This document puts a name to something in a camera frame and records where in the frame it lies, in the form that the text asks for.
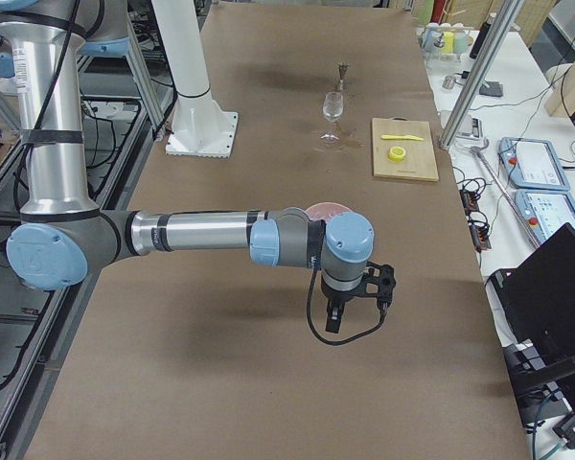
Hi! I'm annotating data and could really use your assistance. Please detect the steel cocktail jigger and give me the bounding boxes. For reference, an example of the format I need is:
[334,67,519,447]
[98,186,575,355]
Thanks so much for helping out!
[335,62,349,92]

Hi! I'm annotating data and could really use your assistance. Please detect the clear wine glass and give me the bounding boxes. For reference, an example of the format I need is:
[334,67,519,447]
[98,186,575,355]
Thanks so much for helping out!
[321,91,344,143]

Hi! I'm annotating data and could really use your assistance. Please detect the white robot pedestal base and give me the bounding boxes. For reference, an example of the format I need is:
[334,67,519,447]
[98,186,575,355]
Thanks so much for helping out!
[152,0,239,158]

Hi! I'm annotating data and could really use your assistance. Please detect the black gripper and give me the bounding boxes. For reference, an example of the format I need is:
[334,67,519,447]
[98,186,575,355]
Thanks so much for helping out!
[321,277,361,333]

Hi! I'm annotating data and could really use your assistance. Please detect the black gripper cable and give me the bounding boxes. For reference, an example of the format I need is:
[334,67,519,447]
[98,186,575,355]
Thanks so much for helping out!
[306,267,389,346]

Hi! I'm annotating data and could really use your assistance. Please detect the aluminium frame post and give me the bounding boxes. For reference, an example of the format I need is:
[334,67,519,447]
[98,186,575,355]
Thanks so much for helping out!
[439,0,523,150]

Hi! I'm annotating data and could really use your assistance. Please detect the blue teach pendant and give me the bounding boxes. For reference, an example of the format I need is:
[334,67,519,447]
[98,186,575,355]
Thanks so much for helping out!
[515,189,575,243]
[498,137,570,192]

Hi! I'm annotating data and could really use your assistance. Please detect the lower blue teach pendant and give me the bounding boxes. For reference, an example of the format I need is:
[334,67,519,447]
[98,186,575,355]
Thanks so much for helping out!
[515,189,575,243]

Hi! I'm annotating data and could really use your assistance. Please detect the black monitor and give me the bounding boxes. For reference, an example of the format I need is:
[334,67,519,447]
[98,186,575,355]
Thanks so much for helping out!
[490,223,575,412]

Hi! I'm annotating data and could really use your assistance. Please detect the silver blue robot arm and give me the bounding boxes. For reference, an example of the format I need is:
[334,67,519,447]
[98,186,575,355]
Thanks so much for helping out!
[0,1,379,333]

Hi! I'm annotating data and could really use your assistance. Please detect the bamboo cutting board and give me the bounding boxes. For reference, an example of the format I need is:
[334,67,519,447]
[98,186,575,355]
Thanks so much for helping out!
[371,118,439,182]

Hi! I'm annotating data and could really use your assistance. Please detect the yellow plastic knife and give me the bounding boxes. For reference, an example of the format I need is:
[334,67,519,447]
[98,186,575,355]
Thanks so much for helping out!
[379,134,425,142]

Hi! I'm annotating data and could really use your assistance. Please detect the dark grey folded cloth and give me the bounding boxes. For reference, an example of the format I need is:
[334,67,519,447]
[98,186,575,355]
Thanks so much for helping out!
[479,81,504,98]

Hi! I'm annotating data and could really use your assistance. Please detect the black power strip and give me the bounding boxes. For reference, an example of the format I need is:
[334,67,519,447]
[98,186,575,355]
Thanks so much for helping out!
[459,189,492,253]

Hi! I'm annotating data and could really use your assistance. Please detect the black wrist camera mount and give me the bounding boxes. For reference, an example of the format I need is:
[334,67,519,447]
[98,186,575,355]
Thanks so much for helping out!
[358,261,396,311]

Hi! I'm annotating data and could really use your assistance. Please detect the pink bowl of ice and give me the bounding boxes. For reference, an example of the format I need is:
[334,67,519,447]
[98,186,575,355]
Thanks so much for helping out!
[306,201,351,222]

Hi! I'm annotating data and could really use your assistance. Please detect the upper blue teach pendant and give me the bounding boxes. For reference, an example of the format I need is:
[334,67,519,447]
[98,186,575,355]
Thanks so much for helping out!
[498,137,570,192]

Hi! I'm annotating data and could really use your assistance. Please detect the rack of pastel cups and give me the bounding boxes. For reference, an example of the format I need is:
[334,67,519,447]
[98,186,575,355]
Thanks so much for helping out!
[419,22,474,61]

